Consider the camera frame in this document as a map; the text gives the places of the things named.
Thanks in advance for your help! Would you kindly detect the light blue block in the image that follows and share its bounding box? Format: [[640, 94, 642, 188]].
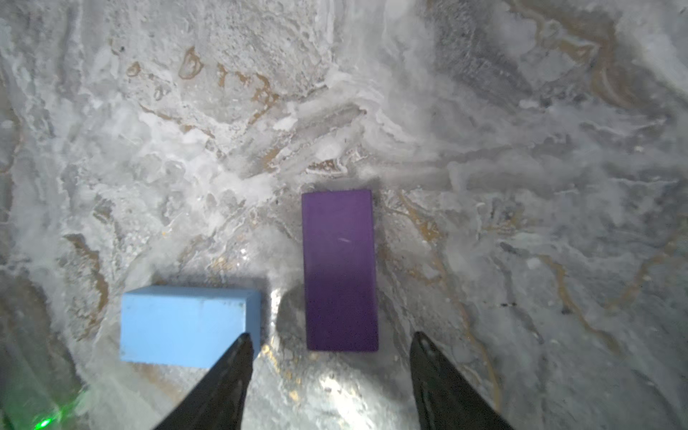
[[119, 286, 262, 368]]

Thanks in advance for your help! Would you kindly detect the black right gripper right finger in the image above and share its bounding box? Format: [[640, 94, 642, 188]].
[[410, 331, 512, 430]]

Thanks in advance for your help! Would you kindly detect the dark purple block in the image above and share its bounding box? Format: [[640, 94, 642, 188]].
[[301, 190, 379, 352]]

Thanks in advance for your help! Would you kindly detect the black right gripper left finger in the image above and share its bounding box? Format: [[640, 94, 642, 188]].
[[156, 333, 254, 430]]

